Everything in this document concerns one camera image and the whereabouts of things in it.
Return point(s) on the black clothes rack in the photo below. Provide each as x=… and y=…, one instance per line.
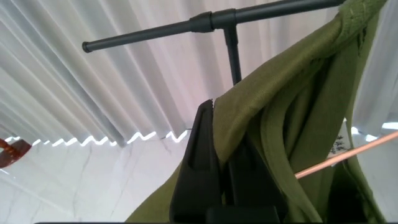
x=217, y=20

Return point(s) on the white curtain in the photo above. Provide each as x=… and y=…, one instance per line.
x=93, y=77

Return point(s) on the green printed shirt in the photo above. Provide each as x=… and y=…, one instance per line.
x=280, y=93

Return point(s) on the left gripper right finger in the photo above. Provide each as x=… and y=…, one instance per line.
x=252, y=186

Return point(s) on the pink clothes hanger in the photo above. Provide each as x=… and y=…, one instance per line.
x=342, y=155

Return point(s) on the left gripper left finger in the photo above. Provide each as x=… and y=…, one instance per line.
x=196, y=174

